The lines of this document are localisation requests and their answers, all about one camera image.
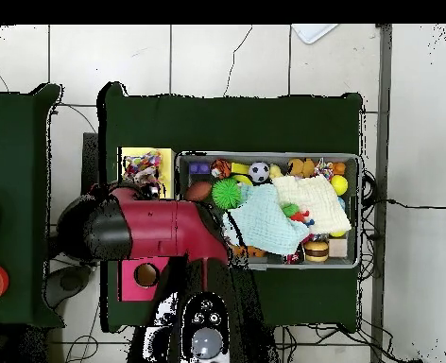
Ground colourful dotted cloth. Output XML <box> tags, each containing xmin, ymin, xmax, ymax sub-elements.
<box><xmin>121</xmin><ymin>149</ymin><xmax>164</xmax><ymax>186</ymax></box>

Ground black upright panel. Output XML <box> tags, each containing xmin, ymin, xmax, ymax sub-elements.
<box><xmin>79</xmin><ymin>131</ymin><xmax>100</xmax><ymax>190</ymax></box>

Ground silver wire mesh bin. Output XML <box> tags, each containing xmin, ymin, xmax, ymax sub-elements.
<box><xmin>174</xmin><ymin>149</ymin><xmax>363</xmax><ymax>270</ymax></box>

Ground black floor cable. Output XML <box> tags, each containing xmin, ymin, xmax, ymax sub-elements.
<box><xmin>373</xmin><ymin>198</ymin><xmax>446</xmax><ymax>210</ymax></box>

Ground multicolour spiky caterpillar toy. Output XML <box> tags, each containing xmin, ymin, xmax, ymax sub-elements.
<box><xmin>281</xmin><ymin>201</ymin><xmax>317</xmax><ymax>228</ymax></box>

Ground small brown football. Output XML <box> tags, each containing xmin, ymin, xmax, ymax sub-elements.
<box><xmin>184</xmin><ymin>180</ymin><xmax>214</xmax><ymax>203</ymax></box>

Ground orange tiger plush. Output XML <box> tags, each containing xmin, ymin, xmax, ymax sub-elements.
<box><xmin>210</xmin><ymin>157</ymin><xmax>232</xmax><ymax>180</ymax></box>

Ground dark green tablecloth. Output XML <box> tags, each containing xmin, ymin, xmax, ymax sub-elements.
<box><xmin>97</xmin><ymin>80</ymin><xmax>364</xmax><ymax>334</ymax></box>
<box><xmin>0</xmin><ymin>83</ymin><xmax>65</xmax><ymax>328</ymax></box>

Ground brown plush teddy bear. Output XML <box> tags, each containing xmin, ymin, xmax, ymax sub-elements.
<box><xmin>285</xmin><ymin>157</ymin><xmax>317</xmax><ymax>179</ymax></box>

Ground green spiky rubber ball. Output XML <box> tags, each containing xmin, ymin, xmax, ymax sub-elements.
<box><xmin>211</xmin><ymin>177</ymin><xmax>244</xmax><ymax>210</ymax></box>

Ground white tray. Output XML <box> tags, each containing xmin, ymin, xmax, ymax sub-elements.
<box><xmin>290</xmin><ymin>24</ymin><xmax>339</xmax><ymax>45</ymax></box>

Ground yellow plastic ball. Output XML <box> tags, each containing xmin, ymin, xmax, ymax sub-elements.
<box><xmin>329</xmin><ymin>174</ymin><xmax>350</xmax><ymax>197</ymax></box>

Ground mint green muslin cloth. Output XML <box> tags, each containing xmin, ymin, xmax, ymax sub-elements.
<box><xmin>222</xmin><ymin>182</ymin><xmax>311</xmax><ymax>256</ymax></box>

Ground cream muslin cloth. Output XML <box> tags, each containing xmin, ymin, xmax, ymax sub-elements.
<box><xmin>271</xmin><ymin>174</ymin><xmax>353</xmax><ymax>235</ymax></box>

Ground toy hamburger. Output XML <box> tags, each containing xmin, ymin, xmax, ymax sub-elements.
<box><xmin>302</xmin><ymin>239</ymin><xmax>330</xmax><ymax>263</ymax></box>

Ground wooden box with three holes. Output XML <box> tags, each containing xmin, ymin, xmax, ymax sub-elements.
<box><xmin>116</xmin><ymin>146</ymin><xmax>179</xmax><ymax>303</ymax></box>

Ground black and white soccer ball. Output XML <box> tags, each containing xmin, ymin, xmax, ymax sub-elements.
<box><xmin>248</xmin><ymin>161</ymin><xmax>271</xmax><ymax>184</ymax></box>

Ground dark grey stand base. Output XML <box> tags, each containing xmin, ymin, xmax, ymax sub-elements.
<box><xmin>43</xmin><ymin>264</ymin><xmax>94</xmax><ymax>309</ymax></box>

